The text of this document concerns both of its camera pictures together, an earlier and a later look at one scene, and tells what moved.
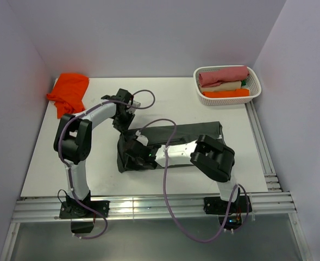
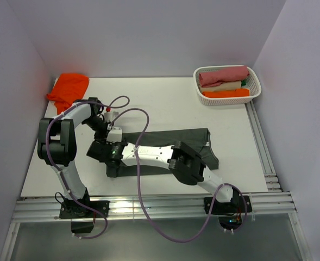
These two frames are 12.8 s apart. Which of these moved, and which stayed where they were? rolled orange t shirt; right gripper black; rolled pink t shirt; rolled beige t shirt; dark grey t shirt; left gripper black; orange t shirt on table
Moved: dark grey t shirt; left gripper black; right gripper black
Stayed: rolled orange t shirt; rolled beige t shirt; rolled pink t shirt; orange t shirt on table
